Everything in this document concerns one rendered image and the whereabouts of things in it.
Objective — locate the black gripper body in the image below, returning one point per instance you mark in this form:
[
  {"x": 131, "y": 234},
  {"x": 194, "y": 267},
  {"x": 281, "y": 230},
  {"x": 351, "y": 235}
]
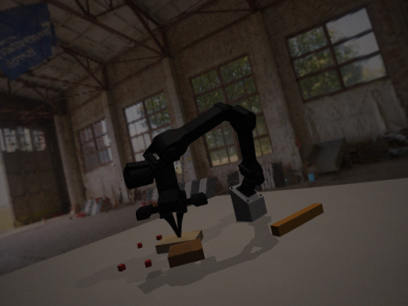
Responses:
[{"x": 145, "y": 212}]

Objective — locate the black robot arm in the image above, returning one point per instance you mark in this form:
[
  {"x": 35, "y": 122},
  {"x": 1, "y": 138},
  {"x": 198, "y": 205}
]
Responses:
[{"x": 172, "y": 144}]

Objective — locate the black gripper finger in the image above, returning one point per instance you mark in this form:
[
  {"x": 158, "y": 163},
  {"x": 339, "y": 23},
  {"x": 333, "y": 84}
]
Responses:
[
  {"x": 170, "y": 219},
  {"x": 179, "y": 217}
]

